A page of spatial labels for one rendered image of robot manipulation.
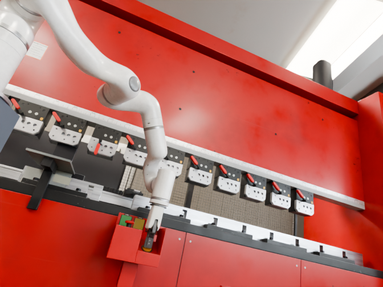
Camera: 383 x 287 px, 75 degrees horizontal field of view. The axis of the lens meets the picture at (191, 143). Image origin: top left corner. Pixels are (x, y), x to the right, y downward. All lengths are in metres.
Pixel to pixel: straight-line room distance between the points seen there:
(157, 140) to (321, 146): 1.49
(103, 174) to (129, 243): 1.00
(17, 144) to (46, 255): 1.01
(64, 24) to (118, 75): 0.22
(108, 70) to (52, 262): 0.84
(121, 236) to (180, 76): 1.15
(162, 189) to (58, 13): 0.73
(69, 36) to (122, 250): 0.78
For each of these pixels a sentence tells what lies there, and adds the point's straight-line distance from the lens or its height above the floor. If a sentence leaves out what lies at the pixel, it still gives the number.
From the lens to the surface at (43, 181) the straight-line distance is 1.32.
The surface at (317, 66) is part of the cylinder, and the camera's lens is 2.89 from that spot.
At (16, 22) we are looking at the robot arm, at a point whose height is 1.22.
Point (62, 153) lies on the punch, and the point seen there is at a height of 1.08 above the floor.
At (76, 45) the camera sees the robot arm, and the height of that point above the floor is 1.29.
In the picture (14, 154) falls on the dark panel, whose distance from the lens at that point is 2.09.
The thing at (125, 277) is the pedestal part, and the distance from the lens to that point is 1.12.
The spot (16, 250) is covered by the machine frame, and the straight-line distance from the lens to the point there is 1.33.
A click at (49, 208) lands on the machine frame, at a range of 1.31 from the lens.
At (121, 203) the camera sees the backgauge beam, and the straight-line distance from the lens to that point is 1.68.
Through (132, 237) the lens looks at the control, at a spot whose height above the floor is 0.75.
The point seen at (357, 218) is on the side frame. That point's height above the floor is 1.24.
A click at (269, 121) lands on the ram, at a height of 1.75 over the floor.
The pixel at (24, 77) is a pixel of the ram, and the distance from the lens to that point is 1.69.
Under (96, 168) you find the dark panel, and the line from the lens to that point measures 2.00.
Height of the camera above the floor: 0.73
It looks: 24 degrees up
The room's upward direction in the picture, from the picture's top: 12 degrees clockwise
